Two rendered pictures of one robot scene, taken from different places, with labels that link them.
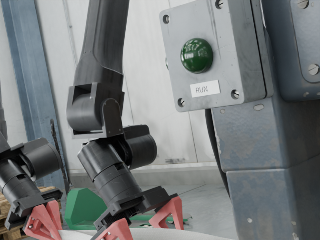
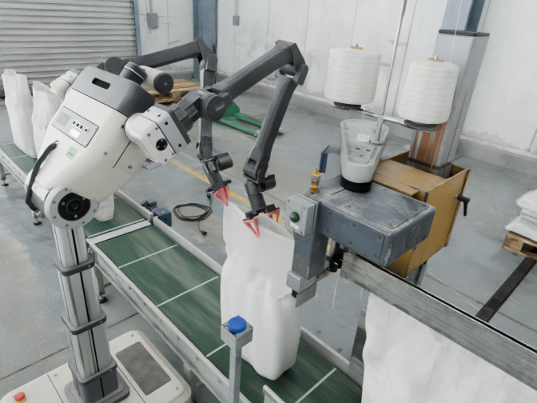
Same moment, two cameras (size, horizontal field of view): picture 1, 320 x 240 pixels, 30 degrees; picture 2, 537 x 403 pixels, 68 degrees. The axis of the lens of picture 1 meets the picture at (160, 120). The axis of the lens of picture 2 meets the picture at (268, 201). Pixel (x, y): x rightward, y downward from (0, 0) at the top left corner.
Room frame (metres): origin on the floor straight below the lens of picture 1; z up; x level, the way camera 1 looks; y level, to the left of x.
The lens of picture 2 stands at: (-0.46, 0.03, 1.80)
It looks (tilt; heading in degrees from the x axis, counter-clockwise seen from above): 27 degrees down; 0
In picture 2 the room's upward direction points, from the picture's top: 4 degrees clockwise
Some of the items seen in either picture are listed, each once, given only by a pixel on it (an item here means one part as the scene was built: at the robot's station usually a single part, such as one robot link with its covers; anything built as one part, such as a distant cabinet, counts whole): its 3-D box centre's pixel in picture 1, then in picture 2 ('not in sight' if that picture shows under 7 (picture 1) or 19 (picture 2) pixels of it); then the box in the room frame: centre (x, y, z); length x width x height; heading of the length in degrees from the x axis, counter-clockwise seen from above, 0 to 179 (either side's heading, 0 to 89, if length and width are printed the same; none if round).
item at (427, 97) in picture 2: not in sight; (428, 89); (0.71, -0.39, 1.61); 0.15 x 0.14 x 0.17; 46
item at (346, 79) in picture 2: not in sight; (352, 75); (0.89, -0.20, 1.61); 0.17 x 0.17 x 0.17
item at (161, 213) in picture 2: not in sight; (153, 212); (2.11, 0.89, 0.35); 0.30 x 0.15 x 0.15; 46
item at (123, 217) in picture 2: not in sight; (59, 180); (2.55, 1.81, 0.34); 2.21 x 0.39 x 0.09; 46
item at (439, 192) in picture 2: not in sight; (406, 208); (0.81, -0.45, 1.18); 0.34 x 0.25 x 0.31; 136
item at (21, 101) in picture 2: not in sight; (22, 113); (3.04, 2.32, 0.74); 0.47 x 0.20 x 0.72; 49
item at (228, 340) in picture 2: not in sight; (236, 333); (0.54, 0.11, 0.81); 0.08 x 0.08 x 0.06; 46
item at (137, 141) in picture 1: (115, 135); (260, 177); (0.94, 0.07, 1.20); 0.11 x 0.09 x 0.12; 138
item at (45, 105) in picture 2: not in sight; (50, 133); (2.57, 1.82, 0.74); 0.47 x 0.22 x 0.72; 47
